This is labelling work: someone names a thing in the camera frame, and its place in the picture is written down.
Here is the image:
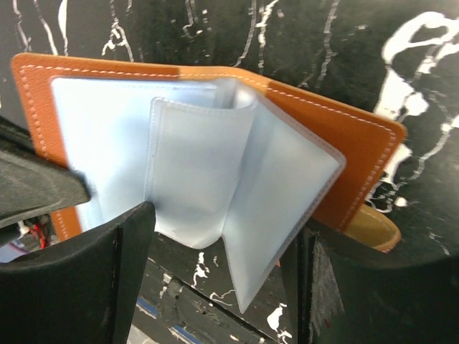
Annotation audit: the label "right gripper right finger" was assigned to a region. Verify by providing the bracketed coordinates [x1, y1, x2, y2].
[280, 219, 458, 343]

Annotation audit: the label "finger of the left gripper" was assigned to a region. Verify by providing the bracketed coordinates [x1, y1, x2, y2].
[1, 118, 90, 227]

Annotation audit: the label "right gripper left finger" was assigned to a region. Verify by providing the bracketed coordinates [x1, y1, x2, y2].
[1, 202, 156, 343]

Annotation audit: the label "brown leather card holder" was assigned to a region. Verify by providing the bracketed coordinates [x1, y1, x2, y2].
[11, 53, 406, 312]

